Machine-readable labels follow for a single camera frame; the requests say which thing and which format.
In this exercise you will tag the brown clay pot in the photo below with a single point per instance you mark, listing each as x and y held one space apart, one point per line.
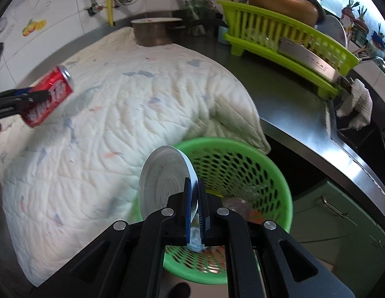
282 6

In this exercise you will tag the green plastic basket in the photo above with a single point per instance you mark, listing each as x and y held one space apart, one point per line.
242 167

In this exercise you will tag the red soda can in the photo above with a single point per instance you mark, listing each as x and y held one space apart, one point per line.
52 99

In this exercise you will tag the person's black shoe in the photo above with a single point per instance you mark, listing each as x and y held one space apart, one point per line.
181 290

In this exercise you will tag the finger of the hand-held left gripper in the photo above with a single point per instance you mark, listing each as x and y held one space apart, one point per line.
27 97

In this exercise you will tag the glass jar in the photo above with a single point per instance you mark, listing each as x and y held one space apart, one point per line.
204 15

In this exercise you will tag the white pot lid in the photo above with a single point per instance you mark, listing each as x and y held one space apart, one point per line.
156 20

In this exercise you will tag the white rag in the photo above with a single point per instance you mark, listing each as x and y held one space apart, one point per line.
357 102

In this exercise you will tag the light blue cup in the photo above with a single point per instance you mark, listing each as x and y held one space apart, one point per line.
222 34

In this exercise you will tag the green cabinet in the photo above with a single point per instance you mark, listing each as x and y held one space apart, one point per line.
335 236

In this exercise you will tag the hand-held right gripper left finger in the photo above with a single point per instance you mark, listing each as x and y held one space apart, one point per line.
187 211

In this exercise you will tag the steel cleaver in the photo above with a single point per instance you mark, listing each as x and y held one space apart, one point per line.
310 59

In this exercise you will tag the white round plate blue rim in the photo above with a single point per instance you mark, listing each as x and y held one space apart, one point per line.
161 180

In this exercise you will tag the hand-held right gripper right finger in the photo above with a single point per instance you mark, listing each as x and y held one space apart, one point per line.
202 214

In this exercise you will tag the white quilted blanket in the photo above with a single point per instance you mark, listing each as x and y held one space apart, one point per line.
117 115

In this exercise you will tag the green dish rack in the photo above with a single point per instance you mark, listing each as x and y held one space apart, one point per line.
273 31

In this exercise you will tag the metal water valve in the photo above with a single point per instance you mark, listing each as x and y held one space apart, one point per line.
94 8
124 0

